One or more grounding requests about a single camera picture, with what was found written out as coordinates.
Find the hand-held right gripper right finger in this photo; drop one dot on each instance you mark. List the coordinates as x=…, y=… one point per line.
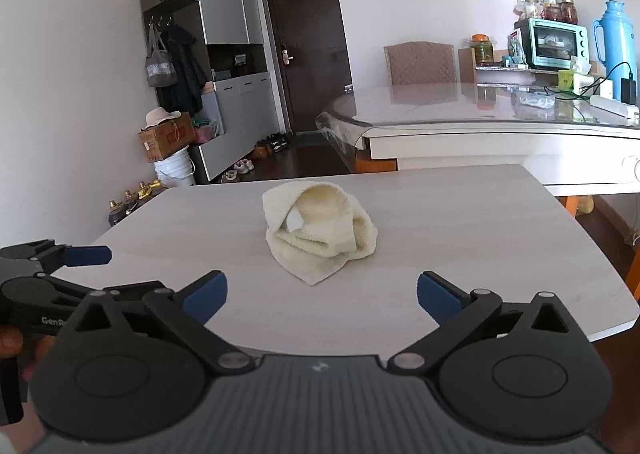
x=440, y=296

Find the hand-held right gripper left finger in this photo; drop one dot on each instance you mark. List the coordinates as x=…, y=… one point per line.
x=205, y=295

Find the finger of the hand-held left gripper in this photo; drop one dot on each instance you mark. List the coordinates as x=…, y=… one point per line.
x=62, y=290
x=87, y=256

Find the cream towel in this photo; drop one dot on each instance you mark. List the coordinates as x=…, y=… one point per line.
x=320, y=234

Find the person's left hand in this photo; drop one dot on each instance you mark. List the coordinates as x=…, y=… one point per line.
x=10, y=344

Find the gold-capped bottle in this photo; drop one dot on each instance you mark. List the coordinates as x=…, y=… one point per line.
x=146, y=191
x=131, y=201
x=116, y=214

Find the pink white sneaker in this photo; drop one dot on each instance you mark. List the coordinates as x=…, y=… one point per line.
x=229, y=176
x=243, y=166

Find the white plastic bucket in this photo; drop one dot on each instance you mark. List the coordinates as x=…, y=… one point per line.
x=175, y=171

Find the red-printed cardboard box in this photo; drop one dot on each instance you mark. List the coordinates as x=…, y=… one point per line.
x=167, y=141

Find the straw hat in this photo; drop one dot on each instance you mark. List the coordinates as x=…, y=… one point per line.
x=160, y=117

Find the brown shoe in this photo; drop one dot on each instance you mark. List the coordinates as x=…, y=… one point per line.
x=262, y=149

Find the white glass-topped dining table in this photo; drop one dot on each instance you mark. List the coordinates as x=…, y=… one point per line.
x=500, y=143

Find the pile of colourful cloths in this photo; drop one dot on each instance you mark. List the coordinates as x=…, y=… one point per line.
x=205, y=129

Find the black sneaker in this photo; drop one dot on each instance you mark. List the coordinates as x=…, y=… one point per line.
x=278, y=141

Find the door mat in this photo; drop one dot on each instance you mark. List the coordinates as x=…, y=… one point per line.
x=307, y=139

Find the grey tote bag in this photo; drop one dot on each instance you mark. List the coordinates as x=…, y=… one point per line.
x=161, y=66

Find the dark jacket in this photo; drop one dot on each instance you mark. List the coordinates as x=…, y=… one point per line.
x=187, y=68

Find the clear plastic container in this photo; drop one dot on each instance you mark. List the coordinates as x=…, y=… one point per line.
x=534, y=98

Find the wooden shelf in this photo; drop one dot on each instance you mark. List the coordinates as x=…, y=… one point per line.
x=466, y=64

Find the beige quilted chair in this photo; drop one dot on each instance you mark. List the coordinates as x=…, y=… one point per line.
x=421, y=63

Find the orange-lidded glass jar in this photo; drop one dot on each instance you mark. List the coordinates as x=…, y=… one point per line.
x=483, y=51

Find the silver door lock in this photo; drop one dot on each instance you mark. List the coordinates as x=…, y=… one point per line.
x=286, y=54

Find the green tissue box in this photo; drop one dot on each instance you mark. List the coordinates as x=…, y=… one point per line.
x=572, y=78

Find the white power strip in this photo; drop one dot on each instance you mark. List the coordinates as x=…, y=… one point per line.
x=615, y=106

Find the red white package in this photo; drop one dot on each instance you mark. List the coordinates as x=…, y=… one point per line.
x=516, y=47

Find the dark brown door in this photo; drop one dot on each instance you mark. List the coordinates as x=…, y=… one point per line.
x=305, y=48

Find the teal toaster oven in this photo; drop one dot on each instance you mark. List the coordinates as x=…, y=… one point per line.
x=550, y=43

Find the grey hallway cabinet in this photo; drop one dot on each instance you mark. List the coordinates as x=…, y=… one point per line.
x=225, y=13

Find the black charger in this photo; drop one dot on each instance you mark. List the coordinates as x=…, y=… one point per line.
x=629, y=91

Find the pale-filled glass jar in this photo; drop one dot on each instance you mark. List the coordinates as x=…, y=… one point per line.
x=531, y=8

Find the red-filled glass jar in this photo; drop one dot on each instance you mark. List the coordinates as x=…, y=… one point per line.
x=552, y=12
x=569, y=12

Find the blue thermos flask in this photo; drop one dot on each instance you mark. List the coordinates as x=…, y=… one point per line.
x=615, y=38

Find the metal wall box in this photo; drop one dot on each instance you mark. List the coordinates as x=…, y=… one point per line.
x=348, y=88

